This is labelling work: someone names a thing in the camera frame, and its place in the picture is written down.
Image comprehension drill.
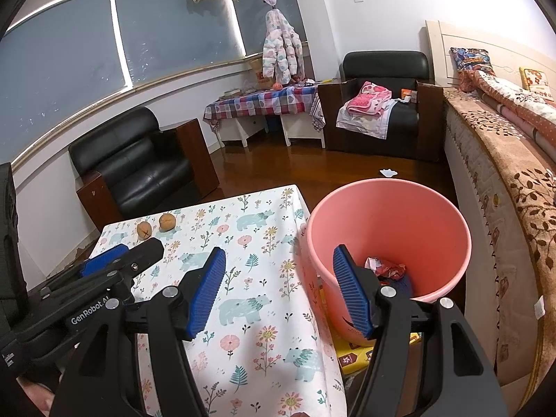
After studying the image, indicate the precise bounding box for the colourful printed pillow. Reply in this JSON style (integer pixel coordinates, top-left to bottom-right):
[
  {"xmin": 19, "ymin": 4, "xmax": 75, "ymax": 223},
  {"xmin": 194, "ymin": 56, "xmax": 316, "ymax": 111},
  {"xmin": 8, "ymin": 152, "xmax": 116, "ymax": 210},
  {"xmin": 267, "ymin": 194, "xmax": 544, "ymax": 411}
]
[{"xmin": 449, "ymin": 47, "xmax": 496, "ymax": 81}]

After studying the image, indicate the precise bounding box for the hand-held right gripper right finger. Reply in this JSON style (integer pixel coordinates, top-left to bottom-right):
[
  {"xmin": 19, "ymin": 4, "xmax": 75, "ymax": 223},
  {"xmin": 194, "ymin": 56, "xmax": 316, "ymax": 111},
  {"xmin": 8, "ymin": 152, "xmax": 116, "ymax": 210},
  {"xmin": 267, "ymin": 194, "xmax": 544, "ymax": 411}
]
[{"xmin": 332, "ymin": 245, "xmax": 509, "ymax": 417}]

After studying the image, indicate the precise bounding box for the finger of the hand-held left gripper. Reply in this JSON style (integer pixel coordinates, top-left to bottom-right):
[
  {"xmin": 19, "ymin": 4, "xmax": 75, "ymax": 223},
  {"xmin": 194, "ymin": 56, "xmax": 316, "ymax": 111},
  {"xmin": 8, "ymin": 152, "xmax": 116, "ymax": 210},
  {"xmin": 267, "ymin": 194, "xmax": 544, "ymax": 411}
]
[
  {"xmin": 43, "ymin": 244, "xmax": 130, "ymax": 289},
  {"xmin": 104, "ymin": 239, "xmax": 165, "ymax": 285}
]

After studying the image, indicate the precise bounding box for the white low table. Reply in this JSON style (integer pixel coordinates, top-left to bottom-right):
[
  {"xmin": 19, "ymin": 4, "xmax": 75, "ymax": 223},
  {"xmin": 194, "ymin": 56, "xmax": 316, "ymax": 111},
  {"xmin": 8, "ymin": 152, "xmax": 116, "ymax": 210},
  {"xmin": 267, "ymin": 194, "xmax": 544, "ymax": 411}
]
[{"xmin": 217, "ymin": 113, "xmax": 326, "ymax": 149}]

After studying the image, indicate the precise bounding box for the red paper wrapper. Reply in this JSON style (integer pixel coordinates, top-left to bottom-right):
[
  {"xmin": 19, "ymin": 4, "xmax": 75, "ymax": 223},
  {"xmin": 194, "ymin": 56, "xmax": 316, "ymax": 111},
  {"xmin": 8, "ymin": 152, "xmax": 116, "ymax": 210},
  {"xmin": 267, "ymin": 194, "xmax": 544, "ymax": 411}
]
[{"xmin": 365, "ymin": 257, "xmax": 407, "ymax": 281}]

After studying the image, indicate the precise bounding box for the pink dotted puffer jacket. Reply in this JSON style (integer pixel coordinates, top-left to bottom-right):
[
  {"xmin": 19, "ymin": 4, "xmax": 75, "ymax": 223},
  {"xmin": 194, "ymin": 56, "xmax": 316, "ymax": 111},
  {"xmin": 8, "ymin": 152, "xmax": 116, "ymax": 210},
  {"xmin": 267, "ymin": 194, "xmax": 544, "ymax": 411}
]
[{"xmin": 262, "ymin": 9, "xmax": 305, "ymax": 85}]

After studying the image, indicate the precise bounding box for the pink plastic bucket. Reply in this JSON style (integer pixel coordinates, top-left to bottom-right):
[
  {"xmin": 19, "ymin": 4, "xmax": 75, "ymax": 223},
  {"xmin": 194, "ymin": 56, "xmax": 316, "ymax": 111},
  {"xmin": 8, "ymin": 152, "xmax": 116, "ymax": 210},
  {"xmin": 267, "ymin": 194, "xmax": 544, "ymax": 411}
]
[{"xmin": 295, "ymin": 179, "xmax": 473, "ymax": 347}]

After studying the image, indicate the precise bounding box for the white printed sheet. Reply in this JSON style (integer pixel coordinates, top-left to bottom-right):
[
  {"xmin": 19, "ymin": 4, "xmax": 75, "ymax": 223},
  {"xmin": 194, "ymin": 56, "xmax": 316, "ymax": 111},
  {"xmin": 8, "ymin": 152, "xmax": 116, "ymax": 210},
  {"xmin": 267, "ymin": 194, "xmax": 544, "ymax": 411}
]
[{"xmin": 336, "ymin": 98, "xmax": 398, "ymax": 140}]

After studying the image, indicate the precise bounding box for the pink folded blanket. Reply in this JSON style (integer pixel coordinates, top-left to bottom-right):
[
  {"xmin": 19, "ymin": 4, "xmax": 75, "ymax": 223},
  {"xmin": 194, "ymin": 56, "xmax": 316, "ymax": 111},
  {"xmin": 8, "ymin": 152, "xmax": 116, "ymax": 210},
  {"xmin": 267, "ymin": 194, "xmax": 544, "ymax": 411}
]
[{"xmin": 345, "ymin": 81, "xmax": 392, "ymax": 118}]

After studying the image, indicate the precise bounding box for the checkered tablecloth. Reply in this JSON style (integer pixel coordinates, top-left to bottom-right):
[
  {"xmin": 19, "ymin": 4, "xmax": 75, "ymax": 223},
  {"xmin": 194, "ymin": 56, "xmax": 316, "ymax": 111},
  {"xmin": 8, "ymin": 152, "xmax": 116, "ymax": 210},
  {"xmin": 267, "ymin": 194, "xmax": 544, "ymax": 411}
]
[{"xmin": 203, "ymin": 83, "xmax": 326, "ymax": 133}]

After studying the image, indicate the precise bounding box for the orange dotted quilt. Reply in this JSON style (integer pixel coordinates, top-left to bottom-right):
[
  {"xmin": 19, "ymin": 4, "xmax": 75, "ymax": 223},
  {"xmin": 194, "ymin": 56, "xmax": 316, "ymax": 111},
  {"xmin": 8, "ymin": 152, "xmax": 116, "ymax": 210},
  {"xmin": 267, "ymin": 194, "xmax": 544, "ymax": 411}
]
[{"xmin": 460, "ymin": 69, "xmax": 556, "ymax": 157}]

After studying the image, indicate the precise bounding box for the cardboard box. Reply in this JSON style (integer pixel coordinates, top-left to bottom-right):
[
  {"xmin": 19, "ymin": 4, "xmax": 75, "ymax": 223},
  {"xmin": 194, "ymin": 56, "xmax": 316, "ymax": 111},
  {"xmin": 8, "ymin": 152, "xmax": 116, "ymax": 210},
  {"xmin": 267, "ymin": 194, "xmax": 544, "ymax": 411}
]
[{"xmin": 248, "ymin": 56, "xmax": 272, "ymax": 90}]

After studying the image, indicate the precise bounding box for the yellow floor mat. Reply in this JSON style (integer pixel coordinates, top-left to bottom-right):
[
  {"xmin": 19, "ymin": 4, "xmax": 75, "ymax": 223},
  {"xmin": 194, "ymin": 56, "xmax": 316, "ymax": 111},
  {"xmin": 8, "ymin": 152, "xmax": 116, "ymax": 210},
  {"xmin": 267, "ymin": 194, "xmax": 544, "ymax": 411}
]
[{"xmin": 336, "ymin": 332, "xmax": 422, "ymax": 376}]

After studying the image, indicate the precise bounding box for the cream bed headboard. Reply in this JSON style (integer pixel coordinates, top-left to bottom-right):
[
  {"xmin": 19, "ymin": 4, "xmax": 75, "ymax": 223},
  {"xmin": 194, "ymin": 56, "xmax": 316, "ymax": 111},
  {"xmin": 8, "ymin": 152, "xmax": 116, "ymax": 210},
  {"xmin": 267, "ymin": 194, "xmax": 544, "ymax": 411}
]
[{"xmin": 425, "ymin": 19, "xmax": 556, "ymax": 105}]

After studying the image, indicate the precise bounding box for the yellow red cushion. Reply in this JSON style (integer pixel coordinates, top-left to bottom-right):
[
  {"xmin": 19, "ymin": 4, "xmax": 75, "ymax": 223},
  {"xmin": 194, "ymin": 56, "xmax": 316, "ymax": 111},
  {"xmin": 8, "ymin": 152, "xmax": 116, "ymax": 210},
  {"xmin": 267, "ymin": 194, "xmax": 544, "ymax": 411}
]
[{"xmin": 520, "ymin": 67, "xmax": 556, "ymax": 103}]

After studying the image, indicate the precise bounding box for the grey roller blind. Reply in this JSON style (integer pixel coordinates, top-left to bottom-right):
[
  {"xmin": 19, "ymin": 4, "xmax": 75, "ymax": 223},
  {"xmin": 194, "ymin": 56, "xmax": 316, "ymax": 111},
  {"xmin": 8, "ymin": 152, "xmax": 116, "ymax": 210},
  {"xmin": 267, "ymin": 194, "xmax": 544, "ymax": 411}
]
[
  {"xmin": 114, "ymin": 0, "xmax": 244, "ymax": 83},
  {"xmin": 235, "ymin": 0, "xmax": 300, "ymax": 55},
  {"xmin": 0, "ymin": 0, "xmax": 131, "ymax": 157}
]

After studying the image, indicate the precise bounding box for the black leather armchair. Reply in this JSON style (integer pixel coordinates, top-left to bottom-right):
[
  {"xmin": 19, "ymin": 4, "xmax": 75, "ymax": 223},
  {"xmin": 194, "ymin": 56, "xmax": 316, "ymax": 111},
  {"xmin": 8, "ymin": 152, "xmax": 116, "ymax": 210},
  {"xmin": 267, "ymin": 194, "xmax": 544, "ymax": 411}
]
[
  {"xmin": 68, "ymin": 106, "xmax": 220, "ymax": 231},
  {"xmin": 318, "ymin": 51, "xmax": 444, "ymax": 161}
]

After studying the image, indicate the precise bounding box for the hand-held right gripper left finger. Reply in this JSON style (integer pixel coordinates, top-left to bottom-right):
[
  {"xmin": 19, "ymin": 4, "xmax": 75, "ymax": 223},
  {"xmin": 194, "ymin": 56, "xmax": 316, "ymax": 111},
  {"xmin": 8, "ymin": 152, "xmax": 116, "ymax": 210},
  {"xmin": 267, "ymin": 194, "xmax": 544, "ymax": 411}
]
[{"xmin": 49, "ymin": 247, "xmax": 227, "ymax": 417}]

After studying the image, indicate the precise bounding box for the floral bear print tablecloth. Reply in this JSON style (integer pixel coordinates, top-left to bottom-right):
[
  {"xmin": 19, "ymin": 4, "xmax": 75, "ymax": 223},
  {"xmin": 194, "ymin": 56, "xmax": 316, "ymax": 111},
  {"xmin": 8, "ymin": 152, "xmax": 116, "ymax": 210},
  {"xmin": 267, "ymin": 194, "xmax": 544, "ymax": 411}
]
[{"xmin": 89, "ymin": 185, "xmax": 348, "ymax": 417}]

